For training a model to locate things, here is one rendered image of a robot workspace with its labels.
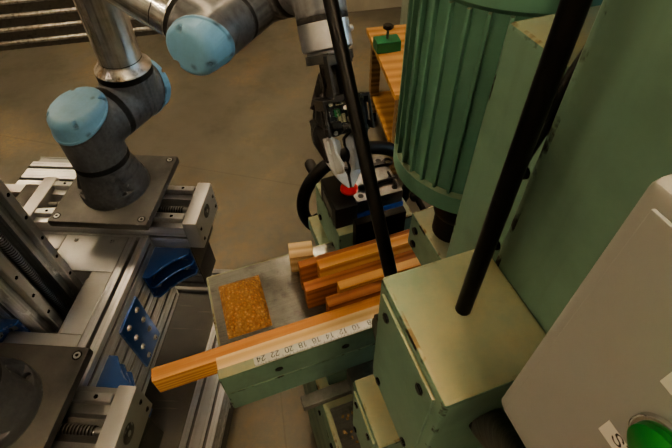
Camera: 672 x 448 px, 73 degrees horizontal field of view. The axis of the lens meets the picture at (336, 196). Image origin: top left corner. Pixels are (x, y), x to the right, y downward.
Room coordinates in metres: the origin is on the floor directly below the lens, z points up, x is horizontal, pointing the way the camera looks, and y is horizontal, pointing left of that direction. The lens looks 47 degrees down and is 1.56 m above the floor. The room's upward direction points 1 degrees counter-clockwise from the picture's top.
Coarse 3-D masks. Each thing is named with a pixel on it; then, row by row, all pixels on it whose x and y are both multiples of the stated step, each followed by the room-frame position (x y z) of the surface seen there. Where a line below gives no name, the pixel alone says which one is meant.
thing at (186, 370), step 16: (352, 304) 0.35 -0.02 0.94; (304, 320) 0.33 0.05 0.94; (320, 320) 0.33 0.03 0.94; (256, 336) 0.31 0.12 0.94; (272, 336) 0.31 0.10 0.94; (208, 352) 0.28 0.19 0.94; (224, 352) 0.28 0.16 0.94; (160, 368) 0.26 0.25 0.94; (176, 368) 0.26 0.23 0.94; (192, 368) 0.26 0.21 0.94; (208, 368) 0.27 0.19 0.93; (160, 384) 0.25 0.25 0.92; (176, 384) 0.25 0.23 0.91
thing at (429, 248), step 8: (432, 208) 0.43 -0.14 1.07; (416, 216) 0.42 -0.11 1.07; (424, 216) 0.42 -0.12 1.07; (432, 216) 0.42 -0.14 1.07; (416, 224) 0.41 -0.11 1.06; (424, 224) 0.40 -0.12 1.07; (416, 232) 0.40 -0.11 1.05; (424, 232) 0.39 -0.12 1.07; (432, 232) 0.39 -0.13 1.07; (408, 240) 0.42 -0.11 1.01; (416, 240) 0.40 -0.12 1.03; (424, 240) 0.38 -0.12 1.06; (432, 240) 0.37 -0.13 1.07; (440, 240) 0.37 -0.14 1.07; (416, 248) 0.40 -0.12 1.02; (424, 248) 0.38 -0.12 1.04; (432, 248) 0.36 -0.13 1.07; (440, 248) 0.36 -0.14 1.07; (416, 256) 0.40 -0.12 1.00; (424, 256) 0.38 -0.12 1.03; (432, 256) 0.36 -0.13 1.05; (440, 256) 0.35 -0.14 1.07; (424, 264) 0.37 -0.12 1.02
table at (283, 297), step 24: (312, 216) 0.60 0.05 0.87; (264, 264) 0.46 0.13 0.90; (288, 264) 0.46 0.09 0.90; (216, 288) 0.41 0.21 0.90; (264, 288) 0.41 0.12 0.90; (288, 288) 0.41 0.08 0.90; (216, 312) 0.37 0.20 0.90; (288, 312) 0.37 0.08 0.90; (312, 312) 0.36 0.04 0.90; (216, 336) 0.33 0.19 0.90; (240, 336) 0.33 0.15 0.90; (336, 360) 0.29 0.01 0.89; (360, 360) 0.30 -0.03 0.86; (264, 384) 0.26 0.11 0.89; (288, 384) 0.27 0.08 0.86
